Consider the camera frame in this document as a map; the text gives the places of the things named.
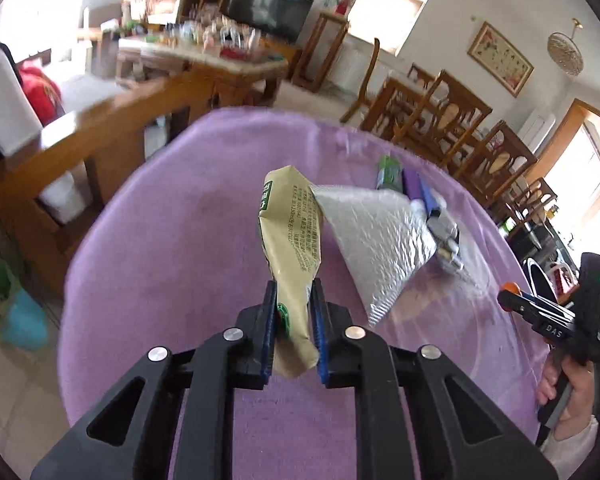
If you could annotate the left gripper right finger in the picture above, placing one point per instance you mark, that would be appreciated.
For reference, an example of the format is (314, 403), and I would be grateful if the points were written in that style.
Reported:
(417, 415)

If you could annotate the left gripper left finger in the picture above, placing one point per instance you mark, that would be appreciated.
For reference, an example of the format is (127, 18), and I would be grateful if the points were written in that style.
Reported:
(171, 414)

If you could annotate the coin battery card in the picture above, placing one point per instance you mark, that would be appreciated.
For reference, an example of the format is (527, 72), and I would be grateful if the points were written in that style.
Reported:
(446, 233)

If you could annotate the silver bubble mailer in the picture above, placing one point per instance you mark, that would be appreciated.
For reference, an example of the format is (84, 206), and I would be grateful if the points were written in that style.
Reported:
(383, 241)

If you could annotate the purple box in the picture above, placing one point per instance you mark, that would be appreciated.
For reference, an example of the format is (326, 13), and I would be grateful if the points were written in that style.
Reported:
(413, 190)

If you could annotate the beige snack wrapper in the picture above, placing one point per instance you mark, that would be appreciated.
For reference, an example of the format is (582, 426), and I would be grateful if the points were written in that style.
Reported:
(290, 223)

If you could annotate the right bare hand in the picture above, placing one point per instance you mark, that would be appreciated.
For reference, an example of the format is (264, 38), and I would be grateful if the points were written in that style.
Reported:
(566, 394)

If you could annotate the wooden dining chair right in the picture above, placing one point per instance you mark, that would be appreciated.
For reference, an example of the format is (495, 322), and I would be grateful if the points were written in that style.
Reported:
(498, 160)

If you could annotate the wooden dining chair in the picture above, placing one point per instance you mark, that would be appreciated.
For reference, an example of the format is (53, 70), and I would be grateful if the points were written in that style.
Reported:
(498, 160)
(445, 118)

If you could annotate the blue lighter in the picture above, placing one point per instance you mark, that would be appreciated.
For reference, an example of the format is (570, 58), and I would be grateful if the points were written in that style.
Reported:
(433, 208)

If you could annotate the purple tablecloth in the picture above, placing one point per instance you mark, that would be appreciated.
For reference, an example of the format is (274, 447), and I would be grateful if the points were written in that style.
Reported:
(177, 254)

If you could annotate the white air conditioner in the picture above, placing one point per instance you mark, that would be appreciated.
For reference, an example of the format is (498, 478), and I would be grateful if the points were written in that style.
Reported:
(536, 128)

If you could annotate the green gum pack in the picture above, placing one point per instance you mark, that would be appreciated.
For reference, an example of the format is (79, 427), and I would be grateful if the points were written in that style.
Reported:
(389, 176)

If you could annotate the wooden dining chair left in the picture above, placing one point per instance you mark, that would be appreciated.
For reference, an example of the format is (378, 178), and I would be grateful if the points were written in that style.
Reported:
(445, 118)

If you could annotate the wooden sofa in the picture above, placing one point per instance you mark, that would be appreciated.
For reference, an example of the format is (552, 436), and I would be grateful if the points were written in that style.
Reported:
(108, 140)

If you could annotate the hanging pendant lamp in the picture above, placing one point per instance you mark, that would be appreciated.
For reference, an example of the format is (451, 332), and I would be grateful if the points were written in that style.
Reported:
(564, 52)

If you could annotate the wooden dining table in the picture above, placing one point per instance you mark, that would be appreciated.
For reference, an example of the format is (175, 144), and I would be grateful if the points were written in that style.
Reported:
(395, 102)

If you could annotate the red cushion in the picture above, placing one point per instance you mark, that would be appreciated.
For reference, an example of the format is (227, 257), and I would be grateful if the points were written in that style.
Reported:
(42, 93)

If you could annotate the wooden coffee table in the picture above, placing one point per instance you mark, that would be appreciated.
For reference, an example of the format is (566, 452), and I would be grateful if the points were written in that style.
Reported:
(251, 82)

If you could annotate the wooden plant stand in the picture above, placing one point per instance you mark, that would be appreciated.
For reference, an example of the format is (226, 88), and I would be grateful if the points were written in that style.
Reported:
(320, 51)

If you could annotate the black television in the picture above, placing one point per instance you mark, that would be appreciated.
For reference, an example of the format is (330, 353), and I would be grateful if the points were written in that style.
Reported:
(283, 19)

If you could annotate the framed wall picture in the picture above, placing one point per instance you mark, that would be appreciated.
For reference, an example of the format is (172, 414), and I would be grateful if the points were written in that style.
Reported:
(500, 58)

